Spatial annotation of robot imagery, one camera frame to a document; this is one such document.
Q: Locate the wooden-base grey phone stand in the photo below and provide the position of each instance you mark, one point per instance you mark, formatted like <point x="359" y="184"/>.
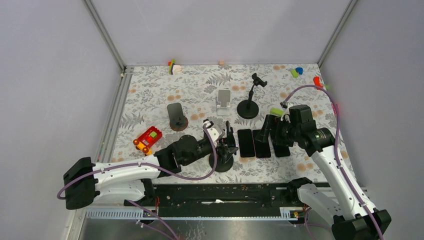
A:
<point x="177" y="120"/>

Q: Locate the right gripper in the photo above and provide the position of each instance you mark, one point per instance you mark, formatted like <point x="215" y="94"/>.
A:
<point x="273" y="122"/>

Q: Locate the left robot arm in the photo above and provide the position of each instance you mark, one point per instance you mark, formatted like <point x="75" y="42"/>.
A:
<point x="114" y="182"/>

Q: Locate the red arch block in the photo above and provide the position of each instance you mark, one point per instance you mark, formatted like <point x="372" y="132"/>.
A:
<point x="317" y="82"/>

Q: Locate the teal phone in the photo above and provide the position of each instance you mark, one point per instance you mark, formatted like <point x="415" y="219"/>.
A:
<point x="281" y="151"/>

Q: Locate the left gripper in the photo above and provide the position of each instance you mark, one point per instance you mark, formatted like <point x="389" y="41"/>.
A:
<point x="226" y="152"/>

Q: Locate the green cylinder block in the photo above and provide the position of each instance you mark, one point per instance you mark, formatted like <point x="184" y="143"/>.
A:
<point x="294" y="73"/>

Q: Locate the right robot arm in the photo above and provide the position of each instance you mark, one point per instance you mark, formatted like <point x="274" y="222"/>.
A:
<point x="331" y="165"/>

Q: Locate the colourful block stack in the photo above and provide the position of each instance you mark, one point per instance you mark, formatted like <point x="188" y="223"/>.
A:
<point x="174" y="68"/>

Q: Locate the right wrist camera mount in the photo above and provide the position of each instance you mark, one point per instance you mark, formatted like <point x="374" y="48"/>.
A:
<point x="286" y="111"/>

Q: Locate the black tripod stand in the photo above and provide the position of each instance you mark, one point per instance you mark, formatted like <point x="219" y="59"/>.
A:
<point x="224" y="166"/>
<point x="248" y="109"/>

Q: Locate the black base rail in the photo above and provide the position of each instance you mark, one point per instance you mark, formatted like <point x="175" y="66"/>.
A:
<point x="251" y="201"/>

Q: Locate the floral patterned mat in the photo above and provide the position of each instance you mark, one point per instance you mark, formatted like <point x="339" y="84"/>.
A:
<point x="152" y="88"/>

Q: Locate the pink brick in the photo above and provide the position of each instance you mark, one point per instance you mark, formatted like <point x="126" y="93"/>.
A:
<point x="335" y="108"/>

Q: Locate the blue heart block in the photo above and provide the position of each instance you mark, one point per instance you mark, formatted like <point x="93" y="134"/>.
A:
<point x="299" y="70"/>

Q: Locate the red yellow toy truck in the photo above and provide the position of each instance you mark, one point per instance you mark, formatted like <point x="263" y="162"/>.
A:
<point x="146" y="140"/>

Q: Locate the purple-edged black phone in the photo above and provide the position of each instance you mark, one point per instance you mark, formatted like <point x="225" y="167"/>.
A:
<point x="261" y="148"/>

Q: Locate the white phone stand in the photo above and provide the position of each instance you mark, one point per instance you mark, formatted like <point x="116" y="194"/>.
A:
<point x="223" y="105"/>

